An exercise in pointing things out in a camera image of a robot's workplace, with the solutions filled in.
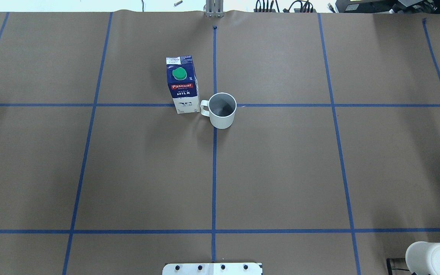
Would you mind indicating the blue Pascual milk carton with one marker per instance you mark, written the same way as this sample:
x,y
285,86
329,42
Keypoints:
x,y
182,84

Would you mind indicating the aluminium frame post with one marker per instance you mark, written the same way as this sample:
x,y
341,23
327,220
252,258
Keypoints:
x,y
214,8

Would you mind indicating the white mug on rack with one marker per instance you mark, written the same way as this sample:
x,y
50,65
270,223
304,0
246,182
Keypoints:
x,y
423,258

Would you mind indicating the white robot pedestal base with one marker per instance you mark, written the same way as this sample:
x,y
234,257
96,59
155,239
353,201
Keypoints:
x,y
229,268

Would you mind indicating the white ribbed HOME mug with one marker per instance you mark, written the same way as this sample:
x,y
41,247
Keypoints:
x,y
221,109

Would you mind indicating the black wire mug rack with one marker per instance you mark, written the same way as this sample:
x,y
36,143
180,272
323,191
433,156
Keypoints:
x,y
397,266

